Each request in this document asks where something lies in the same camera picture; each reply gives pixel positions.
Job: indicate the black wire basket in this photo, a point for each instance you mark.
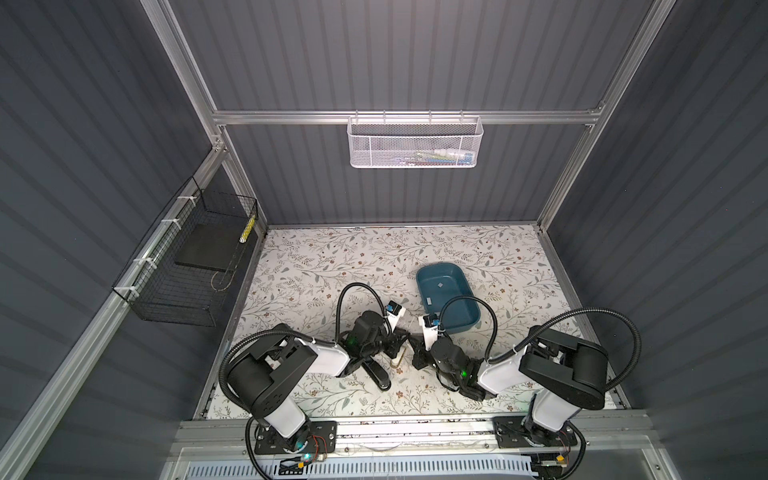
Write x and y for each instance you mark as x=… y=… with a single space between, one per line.
x=188 y=270

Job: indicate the white wire mesh basket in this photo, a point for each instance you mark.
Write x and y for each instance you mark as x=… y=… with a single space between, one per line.
x=418 y=143

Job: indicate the yellow marker pen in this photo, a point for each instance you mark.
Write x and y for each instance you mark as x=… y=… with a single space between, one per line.
x=247 y=230

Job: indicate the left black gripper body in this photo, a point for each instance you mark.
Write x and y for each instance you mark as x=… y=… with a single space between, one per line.
x=383 y=344

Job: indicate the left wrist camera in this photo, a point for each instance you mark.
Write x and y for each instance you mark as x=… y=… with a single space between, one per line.
x=394 y=312

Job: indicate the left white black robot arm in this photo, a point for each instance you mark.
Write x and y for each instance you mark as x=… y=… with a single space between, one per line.
x=260 y=372

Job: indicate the black stapler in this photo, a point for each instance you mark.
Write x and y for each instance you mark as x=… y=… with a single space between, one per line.
x=377 y=373

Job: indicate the white slotted cable duct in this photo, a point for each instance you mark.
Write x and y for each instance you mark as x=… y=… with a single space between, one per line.
x=438 y=467

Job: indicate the black flat pad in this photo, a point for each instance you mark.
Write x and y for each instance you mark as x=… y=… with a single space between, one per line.
x=210 y=247

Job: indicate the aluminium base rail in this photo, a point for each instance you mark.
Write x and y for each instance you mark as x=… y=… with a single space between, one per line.
x=195 y=437

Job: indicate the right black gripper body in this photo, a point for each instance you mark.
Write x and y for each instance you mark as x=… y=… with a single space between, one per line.
x=424 y=359

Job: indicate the teal plastic tray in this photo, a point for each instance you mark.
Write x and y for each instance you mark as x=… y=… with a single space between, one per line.
x=462 y=314

